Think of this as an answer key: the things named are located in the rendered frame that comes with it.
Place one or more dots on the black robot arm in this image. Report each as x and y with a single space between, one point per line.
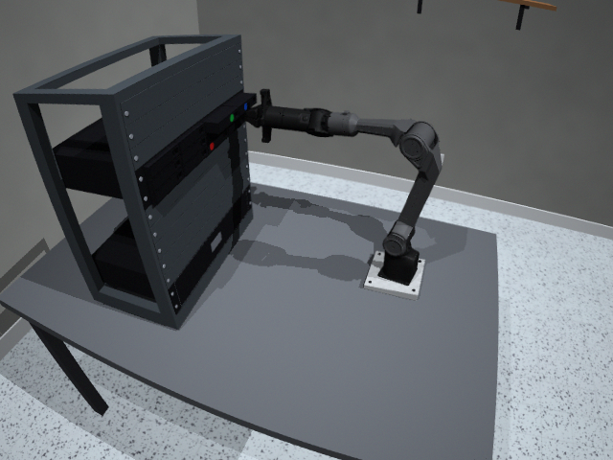
402 265

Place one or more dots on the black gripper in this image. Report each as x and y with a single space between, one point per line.
266 116

